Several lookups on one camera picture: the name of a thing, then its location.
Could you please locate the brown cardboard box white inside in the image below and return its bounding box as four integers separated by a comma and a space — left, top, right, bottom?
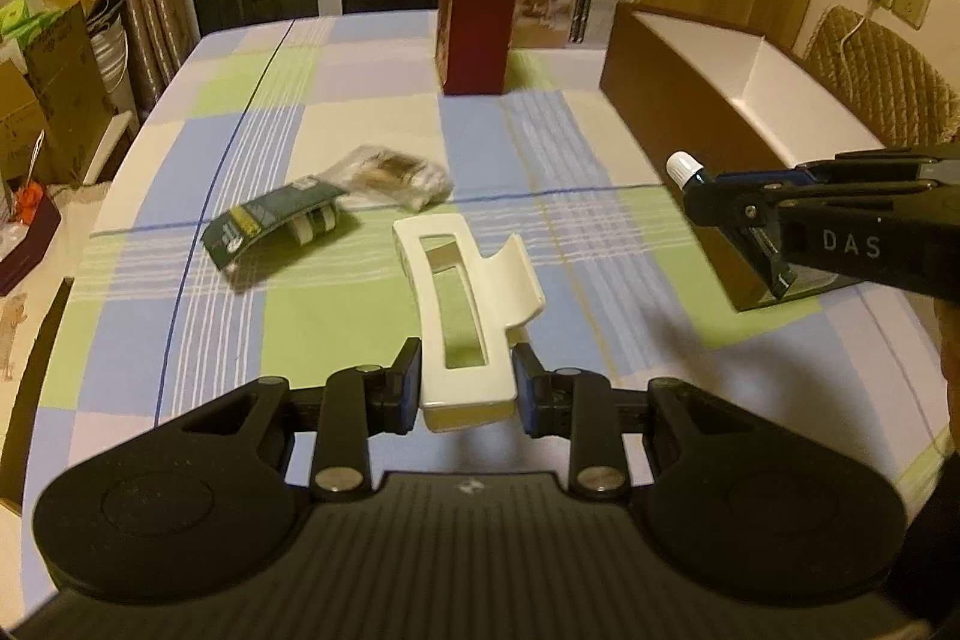
598, 1, 901, 313

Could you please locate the green packet with white rolls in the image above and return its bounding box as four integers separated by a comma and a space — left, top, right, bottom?
201, 175, 348, 273

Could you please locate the white hair claw clip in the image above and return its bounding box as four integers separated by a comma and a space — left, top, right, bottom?
392, 214, 545, 435

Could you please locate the chair with quilted cover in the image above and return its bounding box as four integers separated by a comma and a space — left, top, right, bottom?
801, 6, 960, 145

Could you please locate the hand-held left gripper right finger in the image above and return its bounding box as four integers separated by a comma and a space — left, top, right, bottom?
511, 344, 758, 503

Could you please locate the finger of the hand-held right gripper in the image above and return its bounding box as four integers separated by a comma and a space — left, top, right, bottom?
681, 171, 960, 232
793, 147, 960, 184

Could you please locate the checked tablecloth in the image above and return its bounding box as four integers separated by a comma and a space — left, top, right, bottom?
19, 10, 947, 600

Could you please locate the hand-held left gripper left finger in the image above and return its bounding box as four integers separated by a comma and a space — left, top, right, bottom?
176, 336, 425, 503

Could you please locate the white power cable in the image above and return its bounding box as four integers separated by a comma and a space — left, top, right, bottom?
838, 0, 880, 61

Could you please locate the brown cardboard storage box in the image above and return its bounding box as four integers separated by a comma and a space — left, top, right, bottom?
21, 1, 115, 185

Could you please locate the tube with white cap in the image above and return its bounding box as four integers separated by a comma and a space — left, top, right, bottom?
666, 151, 793, 304

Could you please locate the person's dark clothing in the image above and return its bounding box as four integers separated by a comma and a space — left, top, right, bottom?
885, 422, 960, 615

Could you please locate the stack of pale bowls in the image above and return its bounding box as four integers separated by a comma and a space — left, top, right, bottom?
88, 20, 143, 118

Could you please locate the dark red open carton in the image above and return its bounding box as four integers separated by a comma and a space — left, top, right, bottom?
435, 0, 521, 98

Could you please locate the person's right hand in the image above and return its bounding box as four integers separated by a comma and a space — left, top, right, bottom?
932, 299, 960, 438

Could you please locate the clear plastic packet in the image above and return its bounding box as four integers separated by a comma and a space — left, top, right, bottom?
322, 145, 455, 214

